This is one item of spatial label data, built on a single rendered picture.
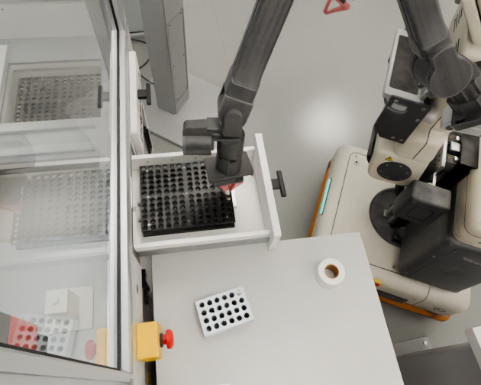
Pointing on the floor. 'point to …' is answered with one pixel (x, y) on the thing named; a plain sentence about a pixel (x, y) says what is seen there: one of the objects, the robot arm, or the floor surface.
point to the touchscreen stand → (172, 73)
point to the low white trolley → (275, 316)
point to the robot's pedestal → (450, 360)
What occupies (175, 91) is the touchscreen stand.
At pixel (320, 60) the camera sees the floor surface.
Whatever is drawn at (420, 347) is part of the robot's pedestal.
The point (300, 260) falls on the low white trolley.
